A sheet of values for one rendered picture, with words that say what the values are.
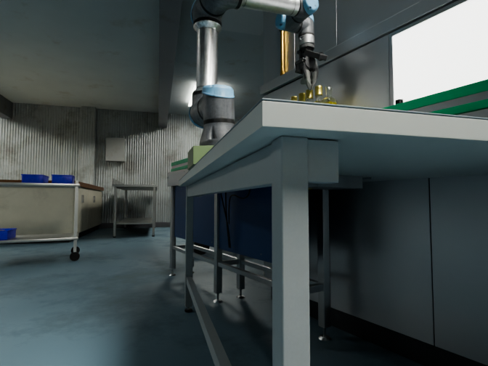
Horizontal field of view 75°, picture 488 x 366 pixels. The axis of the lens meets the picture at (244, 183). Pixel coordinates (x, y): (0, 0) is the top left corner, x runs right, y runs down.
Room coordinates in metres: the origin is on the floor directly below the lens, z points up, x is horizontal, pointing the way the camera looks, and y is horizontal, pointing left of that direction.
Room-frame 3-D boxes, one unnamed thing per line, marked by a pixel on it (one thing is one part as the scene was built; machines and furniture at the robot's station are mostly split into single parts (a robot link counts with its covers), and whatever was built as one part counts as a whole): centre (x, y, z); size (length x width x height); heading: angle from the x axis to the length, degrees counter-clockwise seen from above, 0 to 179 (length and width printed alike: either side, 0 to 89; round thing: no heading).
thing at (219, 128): (1.16, 0.09, 0.87); 0.15 x 0.15 x 0.10
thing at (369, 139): (1.34, -0.55, 0.73); 1.58 x 1.52 x 0.04; 15
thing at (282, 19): (1.42, -0.21, 1.45); 0.11 x 0.11 x 0.08; 26
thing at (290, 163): (1.16, 0.10, 0.36); 1.51 x 0.09 x 0.71; 15
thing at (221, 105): (1.16, 0.10, 0.99); 0.13 x 0.12 x 0.14; 26
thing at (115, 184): (6.57, 2.17, 0.51); 1.99 x 0.75 x 1.03; 15
